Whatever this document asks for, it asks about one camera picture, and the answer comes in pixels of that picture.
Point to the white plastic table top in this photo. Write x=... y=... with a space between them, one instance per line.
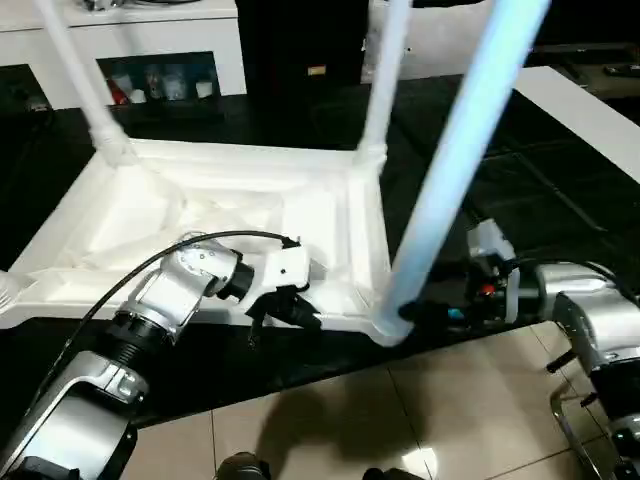
x=175 y=200

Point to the white plastic table leg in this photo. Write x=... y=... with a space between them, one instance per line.
x=475 y=125
x=385 y=75
x=6 y=295
x=80 y=75

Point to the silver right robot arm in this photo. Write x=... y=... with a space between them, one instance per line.
x=590 y=300

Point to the black floor stand foot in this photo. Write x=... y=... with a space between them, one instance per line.
x=560 y=362

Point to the white plastic upturned table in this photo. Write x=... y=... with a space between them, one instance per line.
x=525 y=175

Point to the dark robot leg part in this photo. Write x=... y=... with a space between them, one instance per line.
x=395 y=474
x=242 y=467

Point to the white cup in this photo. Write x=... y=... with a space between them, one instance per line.
x=202 y=90

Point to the yellow label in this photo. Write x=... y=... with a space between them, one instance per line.
x=317 y=70

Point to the grey cushion with holes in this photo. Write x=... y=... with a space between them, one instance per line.
x=435 y=55

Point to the black cabinet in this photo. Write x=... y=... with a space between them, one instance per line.
x=300 y=50

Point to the black screen with red light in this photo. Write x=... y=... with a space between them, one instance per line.
x=585 y=50

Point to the white cabinet with glass doors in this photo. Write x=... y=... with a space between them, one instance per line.
x=150 y=30

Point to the dark clutter pile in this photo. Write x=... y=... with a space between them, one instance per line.
x=100 y=4

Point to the silver metal floor frame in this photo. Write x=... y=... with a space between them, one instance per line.
x=560 y=415

